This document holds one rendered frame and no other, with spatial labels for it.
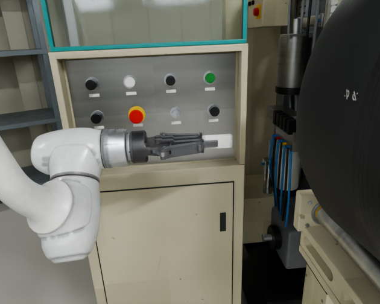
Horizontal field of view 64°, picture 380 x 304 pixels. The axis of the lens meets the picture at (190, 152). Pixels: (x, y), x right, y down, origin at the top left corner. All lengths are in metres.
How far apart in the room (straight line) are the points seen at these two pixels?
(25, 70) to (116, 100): 2.28
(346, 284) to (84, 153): 0.57
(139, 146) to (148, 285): 0.68
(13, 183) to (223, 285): 0.90
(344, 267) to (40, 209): 0.57
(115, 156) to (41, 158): 0.15
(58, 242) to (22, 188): 0.13
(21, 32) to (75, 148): 2.56
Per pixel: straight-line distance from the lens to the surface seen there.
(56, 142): 0.70
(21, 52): 2.66
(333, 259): 0.71
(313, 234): 0.77
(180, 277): 1.21
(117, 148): 0.68
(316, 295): 1.06
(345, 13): 0.50
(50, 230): 0.62
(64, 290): 1.99
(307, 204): 0.76
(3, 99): 3.31
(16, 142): 3.39
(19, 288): 2.12
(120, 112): 0.97
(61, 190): 0.62
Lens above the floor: 1.29
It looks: 21 degrees down
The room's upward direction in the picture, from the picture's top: 2 degrees counter-clockwise
